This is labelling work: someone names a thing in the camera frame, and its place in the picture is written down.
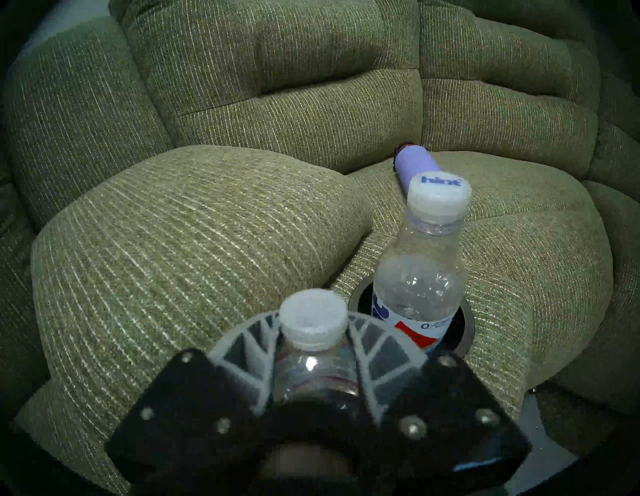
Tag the purple insulated bottle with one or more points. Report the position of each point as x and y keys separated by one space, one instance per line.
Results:
x=415 y=165

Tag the green fabric sofa console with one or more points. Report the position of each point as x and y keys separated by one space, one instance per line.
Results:
x=175 y=225

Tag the black round cup holder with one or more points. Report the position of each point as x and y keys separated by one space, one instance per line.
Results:
x=360 y=297

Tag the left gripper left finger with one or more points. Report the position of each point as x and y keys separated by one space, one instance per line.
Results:
x=190 y=420

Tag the clear bottle red blue label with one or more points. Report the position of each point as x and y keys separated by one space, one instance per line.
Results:
x=420 y=270

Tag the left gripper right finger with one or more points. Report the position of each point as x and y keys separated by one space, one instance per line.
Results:
x=450 y=420

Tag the green fabric sectional sofa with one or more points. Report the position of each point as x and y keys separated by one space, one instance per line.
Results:
x=300 y=100

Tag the clear unlabelled plastic bottle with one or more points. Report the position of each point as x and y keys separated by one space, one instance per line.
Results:
x=312 y=320

